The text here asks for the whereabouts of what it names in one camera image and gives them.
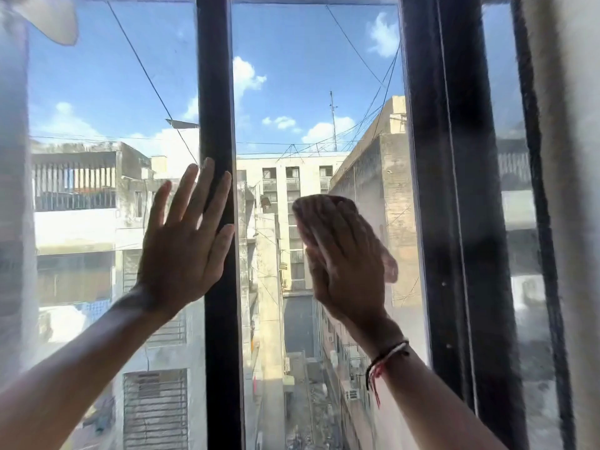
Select person's left hand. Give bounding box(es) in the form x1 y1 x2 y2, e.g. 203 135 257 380
135 157 235 320

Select person's right hand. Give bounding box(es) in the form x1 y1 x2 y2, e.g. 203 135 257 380
292 195 388 325

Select pinkish brown cleaning cloth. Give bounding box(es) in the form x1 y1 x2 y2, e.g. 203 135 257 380
292 194 399 285

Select person's right forearm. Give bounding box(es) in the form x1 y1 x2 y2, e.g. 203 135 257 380
338 311 510 450

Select person's left forearm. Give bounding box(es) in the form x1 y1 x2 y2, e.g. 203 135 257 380
0 286 162 450

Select beige apartment building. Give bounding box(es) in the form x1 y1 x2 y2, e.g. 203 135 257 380
236 151 351 296

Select white building with grilles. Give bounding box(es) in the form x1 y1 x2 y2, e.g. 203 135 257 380
29 139 208 450

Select grey concrete building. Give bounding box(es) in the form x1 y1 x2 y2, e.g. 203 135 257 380
316 95 429 450

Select thin antenna mast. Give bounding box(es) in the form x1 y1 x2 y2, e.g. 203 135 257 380
329 91 338 153

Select clear window glass pane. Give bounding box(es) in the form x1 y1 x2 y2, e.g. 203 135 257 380
231 2 430 450
23 0 208 450

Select thin black window edge strip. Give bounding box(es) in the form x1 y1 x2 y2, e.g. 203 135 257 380
510 0 577 450

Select white fan blade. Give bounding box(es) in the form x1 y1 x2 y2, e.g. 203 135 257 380
12 0 79 47

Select narrow black window frame bar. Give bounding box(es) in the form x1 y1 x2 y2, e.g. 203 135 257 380
195 0 245 450

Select long black overhead cable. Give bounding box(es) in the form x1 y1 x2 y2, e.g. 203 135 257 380
107 1 200 167

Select bundle of overhead cables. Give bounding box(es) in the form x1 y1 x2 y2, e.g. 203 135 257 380
237 4 403 160

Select wide black window frame bar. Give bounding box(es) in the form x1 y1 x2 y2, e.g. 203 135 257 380
398 0 531 450

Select red and white thread bracelet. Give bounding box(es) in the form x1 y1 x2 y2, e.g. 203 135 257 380
365 339 411 409

